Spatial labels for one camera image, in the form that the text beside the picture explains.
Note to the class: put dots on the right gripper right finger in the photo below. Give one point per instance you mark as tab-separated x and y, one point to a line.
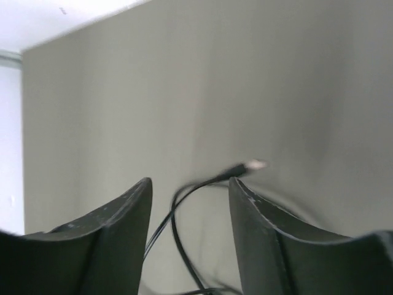
278	253

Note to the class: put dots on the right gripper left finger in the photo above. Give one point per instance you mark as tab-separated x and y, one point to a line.
99	253

